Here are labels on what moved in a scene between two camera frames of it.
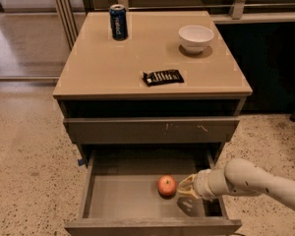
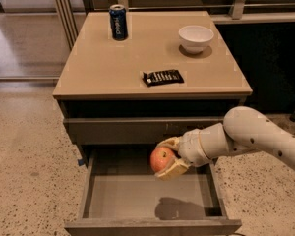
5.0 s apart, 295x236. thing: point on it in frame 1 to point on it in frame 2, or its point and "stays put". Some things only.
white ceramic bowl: (194, 38) stays put
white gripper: (202, 183) to (189, 147)
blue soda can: (118, 18) stays put
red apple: (166, 186) to (160, 158)
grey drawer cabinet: (162, 102) stays put
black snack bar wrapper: (163, 77) stays put
